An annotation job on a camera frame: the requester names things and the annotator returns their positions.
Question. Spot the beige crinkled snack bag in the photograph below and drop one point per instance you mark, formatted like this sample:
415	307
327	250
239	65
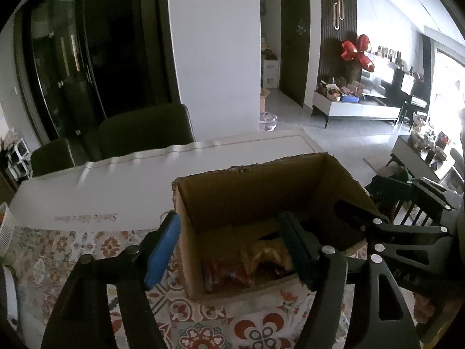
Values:
274	251

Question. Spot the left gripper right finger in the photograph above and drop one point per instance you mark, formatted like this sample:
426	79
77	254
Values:
380	317

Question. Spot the white plastic basket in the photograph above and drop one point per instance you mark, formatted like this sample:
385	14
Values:
6	228

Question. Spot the brown wooden chair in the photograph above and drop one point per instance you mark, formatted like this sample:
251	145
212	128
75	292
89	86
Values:
412	205

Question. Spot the white tv cabinet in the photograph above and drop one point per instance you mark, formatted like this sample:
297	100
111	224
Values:
363	110

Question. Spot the dark garment on chair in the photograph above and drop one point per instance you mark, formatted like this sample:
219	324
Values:
388	185

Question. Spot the dark glass sliding door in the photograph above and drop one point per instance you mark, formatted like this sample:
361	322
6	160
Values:
81	62

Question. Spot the white round cooker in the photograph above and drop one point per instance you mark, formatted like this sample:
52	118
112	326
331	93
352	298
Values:
8	297

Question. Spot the dark hallway door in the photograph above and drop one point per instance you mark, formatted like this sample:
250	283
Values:
294	48

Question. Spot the red snack packet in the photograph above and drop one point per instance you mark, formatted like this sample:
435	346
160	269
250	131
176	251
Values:
220	274

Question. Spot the brown cardboard box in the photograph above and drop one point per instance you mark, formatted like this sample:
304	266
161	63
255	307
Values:
222	211

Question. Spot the dark chair far left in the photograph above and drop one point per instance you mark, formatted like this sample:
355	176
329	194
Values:
56	156

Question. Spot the dark chair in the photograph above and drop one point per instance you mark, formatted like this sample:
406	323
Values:
56	156
155	127

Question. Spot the red foil balloon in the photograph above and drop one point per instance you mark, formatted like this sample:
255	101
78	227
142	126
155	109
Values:
357	51

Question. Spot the dark chair far right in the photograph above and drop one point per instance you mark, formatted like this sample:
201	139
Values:
155	127

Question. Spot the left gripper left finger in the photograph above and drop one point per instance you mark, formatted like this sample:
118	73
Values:
81	314

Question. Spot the patterned table runner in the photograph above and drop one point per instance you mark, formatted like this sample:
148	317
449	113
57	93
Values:
42	259

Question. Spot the coffee table with items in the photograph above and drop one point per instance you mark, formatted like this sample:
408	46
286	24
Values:
425	163

